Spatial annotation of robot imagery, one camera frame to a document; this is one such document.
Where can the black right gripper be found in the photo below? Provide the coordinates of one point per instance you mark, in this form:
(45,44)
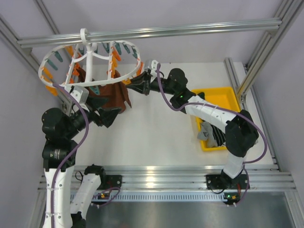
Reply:
(147,85)

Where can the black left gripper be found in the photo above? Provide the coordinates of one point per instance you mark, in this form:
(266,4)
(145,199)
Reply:
(107,116)

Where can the white round clip hanger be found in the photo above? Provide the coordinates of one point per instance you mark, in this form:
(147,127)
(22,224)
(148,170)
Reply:
(108,51)

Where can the grey sock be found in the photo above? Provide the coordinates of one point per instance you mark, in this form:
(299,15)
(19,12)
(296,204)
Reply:
(206,132)

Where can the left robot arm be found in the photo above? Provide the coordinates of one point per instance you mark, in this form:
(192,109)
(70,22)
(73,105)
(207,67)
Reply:
(59,156)

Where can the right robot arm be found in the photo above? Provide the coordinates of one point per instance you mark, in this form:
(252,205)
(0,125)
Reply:
(237,127)

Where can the aluminium top crossbar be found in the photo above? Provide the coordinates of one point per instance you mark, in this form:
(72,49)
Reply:
(271,24)

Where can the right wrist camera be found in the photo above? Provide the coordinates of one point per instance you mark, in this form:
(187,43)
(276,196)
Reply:
(150,65)

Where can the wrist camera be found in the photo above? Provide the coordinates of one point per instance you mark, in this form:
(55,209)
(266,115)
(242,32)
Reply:
(80,94)
(150,65)

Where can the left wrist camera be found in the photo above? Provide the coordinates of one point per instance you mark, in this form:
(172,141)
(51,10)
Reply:
(80,94)

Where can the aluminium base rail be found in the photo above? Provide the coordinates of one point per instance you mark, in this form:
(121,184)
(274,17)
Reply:
(157,178)

